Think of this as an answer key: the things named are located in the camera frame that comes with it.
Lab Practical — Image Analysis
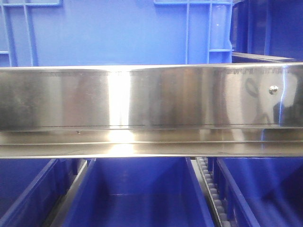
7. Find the large light blue bin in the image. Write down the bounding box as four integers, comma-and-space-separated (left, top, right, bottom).
0, 0, 233, 67

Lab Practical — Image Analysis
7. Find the blue lower centre front bin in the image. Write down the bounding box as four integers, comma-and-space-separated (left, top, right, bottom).
62, 157, 214, 227

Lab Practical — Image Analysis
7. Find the white roller conveyor track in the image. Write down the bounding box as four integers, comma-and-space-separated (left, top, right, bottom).
196, 157, 231, 227

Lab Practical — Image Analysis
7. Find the blue lower right front bin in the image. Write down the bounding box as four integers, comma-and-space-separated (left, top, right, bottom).
211, 157, 303, 227

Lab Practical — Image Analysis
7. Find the blue lower left bin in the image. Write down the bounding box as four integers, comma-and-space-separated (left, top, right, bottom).
0, 159, 80, 227

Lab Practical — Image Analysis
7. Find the dark blue upper right bin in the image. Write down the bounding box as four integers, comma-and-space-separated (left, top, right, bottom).
230, 0, 303, 60

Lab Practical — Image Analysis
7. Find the stainless steel shelf rail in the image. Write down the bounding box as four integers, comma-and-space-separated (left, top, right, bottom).
0, 62, 303, 158

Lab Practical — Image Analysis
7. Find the rail screw bolt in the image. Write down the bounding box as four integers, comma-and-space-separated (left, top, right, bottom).
269, 86, 279, 95

